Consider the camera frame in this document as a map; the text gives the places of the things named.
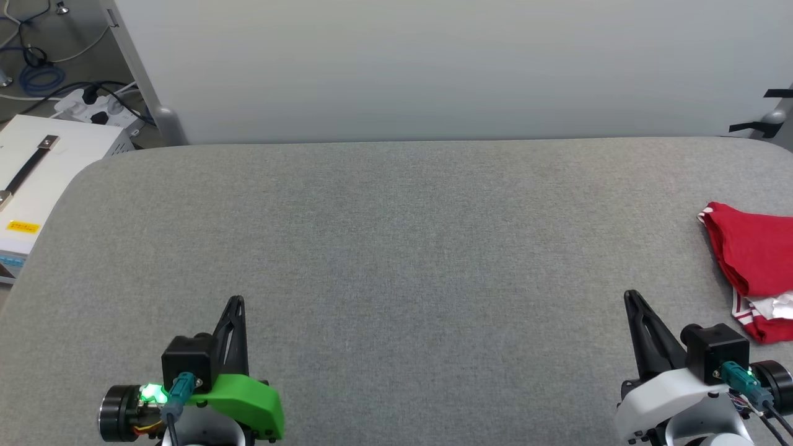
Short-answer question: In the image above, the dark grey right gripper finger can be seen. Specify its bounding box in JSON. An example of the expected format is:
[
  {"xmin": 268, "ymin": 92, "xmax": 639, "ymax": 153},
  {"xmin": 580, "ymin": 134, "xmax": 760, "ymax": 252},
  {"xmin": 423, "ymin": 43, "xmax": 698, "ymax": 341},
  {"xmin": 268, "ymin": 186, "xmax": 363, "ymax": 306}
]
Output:
[
  {"xmin": 631, "ymin": 290, "xmax": 688, "ymax": 372},
  {"xmin": 623, "ymin": 290, "xmax": 651, "ymax": 381}
]

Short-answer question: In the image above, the black cable with teal plug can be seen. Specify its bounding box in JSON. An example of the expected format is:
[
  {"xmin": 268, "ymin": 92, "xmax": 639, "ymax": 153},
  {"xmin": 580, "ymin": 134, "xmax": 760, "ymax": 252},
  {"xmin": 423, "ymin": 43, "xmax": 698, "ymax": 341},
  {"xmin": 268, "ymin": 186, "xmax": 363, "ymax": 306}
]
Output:
[
  {"xmin": 719, "ymin": 362, "xmax": 793, "ymax": 435},
  {"xmin": 162, "ymin": 372, "xmax": 199, "ymax": 446}
]

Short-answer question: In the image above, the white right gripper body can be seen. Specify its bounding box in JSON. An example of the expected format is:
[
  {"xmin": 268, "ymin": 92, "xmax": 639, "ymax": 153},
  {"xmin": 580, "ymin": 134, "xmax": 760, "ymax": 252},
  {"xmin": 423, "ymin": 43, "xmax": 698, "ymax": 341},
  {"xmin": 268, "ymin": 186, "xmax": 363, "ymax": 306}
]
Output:
[{"xmin": 615, "ymin": 367, "xmax": 753, "ymax": 444}]

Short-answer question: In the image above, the white power strip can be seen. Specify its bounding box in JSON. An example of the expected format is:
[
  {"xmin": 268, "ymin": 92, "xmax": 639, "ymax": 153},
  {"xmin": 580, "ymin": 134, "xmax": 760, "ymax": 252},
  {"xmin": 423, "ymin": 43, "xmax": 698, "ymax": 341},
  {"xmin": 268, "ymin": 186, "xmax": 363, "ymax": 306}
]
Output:
[{"xmin": 53, "ymin": 88, "xmax": 142, "ymax": 129}]

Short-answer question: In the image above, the white partition panel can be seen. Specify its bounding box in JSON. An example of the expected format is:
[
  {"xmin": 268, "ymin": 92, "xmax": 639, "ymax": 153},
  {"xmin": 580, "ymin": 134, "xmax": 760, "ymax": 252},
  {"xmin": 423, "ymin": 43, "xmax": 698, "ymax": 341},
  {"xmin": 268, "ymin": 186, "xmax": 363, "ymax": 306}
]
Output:
[{"xmin": 99, "ymin": 0, "xmax": 793, "ymax": 147}]

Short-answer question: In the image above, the white floor cable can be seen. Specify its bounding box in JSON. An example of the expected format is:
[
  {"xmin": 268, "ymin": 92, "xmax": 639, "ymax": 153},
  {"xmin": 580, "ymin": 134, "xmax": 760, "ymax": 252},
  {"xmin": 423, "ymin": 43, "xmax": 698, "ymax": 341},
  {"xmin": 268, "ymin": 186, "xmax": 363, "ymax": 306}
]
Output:
[{"xmin": 0, "ymin": 24, "xmax": 112, "ymax": 65}]

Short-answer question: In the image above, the blue coiled cable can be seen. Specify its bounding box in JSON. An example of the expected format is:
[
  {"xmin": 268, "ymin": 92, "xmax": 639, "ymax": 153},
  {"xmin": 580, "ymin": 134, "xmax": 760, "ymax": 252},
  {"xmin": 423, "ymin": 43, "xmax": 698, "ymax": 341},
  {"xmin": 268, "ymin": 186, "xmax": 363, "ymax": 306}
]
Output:
[{"xmin": 18, "ymin": 63, "xmax": 66, "ymax": 95}]

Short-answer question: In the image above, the red and white basketball jersey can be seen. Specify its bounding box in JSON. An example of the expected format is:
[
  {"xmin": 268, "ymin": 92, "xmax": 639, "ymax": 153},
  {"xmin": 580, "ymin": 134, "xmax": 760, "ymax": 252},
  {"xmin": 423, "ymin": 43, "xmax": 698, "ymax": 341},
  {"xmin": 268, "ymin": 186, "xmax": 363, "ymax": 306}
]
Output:
[{"xmin": 698, "ymin": 201, "xmax": 793, "ymax": 345}]

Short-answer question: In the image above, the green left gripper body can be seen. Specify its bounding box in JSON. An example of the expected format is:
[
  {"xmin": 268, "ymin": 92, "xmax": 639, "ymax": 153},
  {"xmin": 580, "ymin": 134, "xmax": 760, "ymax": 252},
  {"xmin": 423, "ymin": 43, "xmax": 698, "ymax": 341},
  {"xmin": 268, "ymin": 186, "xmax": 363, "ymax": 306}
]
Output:
[{"xmin": 185, "ymin": 373, "xmax": 286, "ymax": 441}]

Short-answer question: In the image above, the black looped cable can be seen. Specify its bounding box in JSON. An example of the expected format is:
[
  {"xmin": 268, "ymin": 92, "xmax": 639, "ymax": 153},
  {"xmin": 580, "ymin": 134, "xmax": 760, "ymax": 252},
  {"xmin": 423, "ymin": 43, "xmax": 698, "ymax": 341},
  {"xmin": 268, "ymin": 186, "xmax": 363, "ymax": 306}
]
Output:
[{"xmin": 0, "ymin": 0, "xmax": 53, "ymax": 69}]

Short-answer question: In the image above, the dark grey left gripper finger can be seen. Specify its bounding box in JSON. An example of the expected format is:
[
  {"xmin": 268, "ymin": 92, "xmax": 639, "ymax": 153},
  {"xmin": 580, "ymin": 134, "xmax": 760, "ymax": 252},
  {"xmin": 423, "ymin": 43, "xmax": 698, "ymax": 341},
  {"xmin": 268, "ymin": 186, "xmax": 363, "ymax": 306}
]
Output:
[
  {"xmin": 212, "ymin": 295, "xmax": 240, "ymax": 375},
  {"xmin": 232, "ymin": 295, "xmax": 250, "ymax": 376}
]

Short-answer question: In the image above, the white equipment case black handle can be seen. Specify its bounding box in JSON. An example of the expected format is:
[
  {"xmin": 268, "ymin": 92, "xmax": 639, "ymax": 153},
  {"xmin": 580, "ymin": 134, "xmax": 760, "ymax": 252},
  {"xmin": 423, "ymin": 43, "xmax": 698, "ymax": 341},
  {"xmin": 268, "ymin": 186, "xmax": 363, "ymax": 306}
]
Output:
[{"xmin": 0, "ymin": 115, "xmax": 135, "ymax": 286}]

